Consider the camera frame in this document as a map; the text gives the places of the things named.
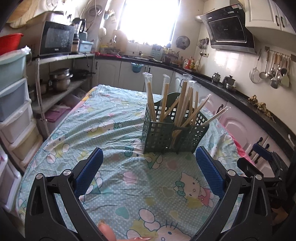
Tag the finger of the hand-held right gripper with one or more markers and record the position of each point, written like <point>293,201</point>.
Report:
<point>249,166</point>
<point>262,150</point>

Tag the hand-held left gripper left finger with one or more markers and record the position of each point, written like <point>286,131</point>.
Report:
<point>91,169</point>

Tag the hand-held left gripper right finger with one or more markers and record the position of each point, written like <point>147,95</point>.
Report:
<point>209,171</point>

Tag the green plastic utensil basket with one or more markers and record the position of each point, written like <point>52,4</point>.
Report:
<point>159,136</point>

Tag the pile of chopsticks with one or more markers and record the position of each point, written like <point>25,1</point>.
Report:
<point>184,99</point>

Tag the bunch of hanging steel utensils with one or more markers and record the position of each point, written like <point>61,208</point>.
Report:
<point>203,45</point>

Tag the person's left hand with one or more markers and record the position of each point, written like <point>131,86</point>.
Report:
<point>107,231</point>

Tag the pink fleece blanket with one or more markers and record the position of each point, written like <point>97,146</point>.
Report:
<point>238,146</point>

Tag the white base cabinets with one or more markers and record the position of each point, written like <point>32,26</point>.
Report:
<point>235,125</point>

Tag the cartoon cat printed tablecloth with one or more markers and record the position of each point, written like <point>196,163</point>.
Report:
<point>104,129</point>

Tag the ginger roots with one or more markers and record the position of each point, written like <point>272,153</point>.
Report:
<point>261,105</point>

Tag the purple plastic box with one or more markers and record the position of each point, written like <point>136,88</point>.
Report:
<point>57,113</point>

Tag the large steel ladle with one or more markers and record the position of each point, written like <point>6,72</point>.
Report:
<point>274,83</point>

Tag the pale spatula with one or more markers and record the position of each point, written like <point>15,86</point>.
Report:
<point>285,81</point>

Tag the small steel ladle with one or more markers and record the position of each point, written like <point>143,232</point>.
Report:
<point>262,75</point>

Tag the steel kettle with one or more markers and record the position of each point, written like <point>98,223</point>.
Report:
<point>229,83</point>

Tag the metal shelf rack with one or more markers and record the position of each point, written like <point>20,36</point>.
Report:
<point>62,91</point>

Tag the pink plastic drawer tower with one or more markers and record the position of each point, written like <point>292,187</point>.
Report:
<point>9,183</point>

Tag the steel teapot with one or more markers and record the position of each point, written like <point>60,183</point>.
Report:
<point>216,78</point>

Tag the steel stockpot with lid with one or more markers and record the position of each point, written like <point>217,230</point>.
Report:
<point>60,81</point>

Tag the black frying pan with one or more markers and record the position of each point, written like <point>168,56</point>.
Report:
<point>79,73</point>

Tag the pastel plastic drawer tower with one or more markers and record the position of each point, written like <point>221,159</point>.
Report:
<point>13,97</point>

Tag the group of condiment bottles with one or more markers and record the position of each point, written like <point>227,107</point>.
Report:
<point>191,64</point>

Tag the blue hanging bin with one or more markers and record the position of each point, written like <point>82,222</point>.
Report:
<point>136,68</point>

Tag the red cloth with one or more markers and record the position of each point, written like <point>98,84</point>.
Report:
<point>107,54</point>

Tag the black dish rack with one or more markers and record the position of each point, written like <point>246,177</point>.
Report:
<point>171,59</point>

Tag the blue plastic box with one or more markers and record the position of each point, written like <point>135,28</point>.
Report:
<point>86,47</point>

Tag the brown jar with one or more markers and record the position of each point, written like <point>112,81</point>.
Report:
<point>75,46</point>

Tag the black range hood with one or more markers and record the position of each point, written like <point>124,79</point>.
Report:
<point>227,30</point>

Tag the teal knife organizer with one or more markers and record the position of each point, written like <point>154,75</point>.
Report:
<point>158,51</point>

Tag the beige cutting board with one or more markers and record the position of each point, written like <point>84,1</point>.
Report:
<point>120,41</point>

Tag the black microwave oven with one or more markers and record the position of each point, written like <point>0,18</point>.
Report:
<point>56,38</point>

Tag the white round dispenser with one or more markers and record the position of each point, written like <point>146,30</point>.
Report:
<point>102,33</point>

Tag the white upper cabinet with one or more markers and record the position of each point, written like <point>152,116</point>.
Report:
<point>266,14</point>

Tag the black blender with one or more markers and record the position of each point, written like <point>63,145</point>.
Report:
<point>81,26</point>

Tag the red plastic basin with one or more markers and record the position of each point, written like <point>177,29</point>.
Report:
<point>10,42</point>

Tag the kitchen window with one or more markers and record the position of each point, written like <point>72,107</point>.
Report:
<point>150,20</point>

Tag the bamboo mat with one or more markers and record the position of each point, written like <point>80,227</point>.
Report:
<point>18,14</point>

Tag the wall utensil rail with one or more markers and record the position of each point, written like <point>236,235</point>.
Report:
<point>277,52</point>

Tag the small wall fan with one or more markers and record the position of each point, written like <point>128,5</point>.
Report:
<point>182,42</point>

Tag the wall-mounted plastic holder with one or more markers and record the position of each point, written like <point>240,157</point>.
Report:
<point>109,15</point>

